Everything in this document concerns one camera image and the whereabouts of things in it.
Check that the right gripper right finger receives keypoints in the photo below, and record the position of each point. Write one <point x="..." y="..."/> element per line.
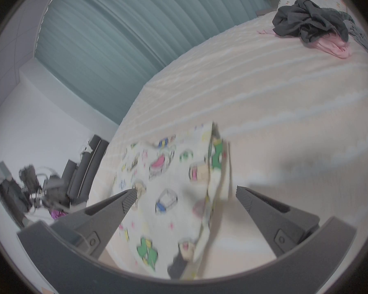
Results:
<point x="273" y="222"/>

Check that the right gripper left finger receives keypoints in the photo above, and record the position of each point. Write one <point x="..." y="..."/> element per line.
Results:
<point x="101" y="222"/>

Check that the white printed pyjama top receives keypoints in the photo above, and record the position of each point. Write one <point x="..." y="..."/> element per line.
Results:
<point x="178" y="194"/>

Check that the pink garment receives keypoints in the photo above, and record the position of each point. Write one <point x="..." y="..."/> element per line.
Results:
<point x="334" y="46"/>

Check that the bed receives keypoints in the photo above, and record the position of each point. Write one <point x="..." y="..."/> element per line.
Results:
<point x="279" y="103"/>

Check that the black chair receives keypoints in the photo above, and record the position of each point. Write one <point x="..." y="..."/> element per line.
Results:
<point x="79" y="179"/>

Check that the grey bedside table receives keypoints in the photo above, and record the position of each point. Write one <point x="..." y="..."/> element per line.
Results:
<point x="266" y="11"/>

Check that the light grey garment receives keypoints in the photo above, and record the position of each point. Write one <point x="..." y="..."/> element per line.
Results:
<point x="360" y="35"/>

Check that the black garment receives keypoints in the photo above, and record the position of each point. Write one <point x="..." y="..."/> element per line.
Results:
<point x="297" y="20"/>

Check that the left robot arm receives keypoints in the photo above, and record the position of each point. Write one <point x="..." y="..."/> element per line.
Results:
<point x="12" y="197"/>

